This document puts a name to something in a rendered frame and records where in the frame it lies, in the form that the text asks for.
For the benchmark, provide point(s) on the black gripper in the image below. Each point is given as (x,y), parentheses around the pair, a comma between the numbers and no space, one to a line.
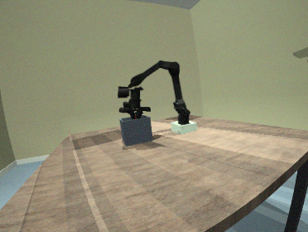
(134,106)

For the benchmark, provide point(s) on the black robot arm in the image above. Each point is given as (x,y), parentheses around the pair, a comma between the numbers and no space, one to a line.
(174,70)

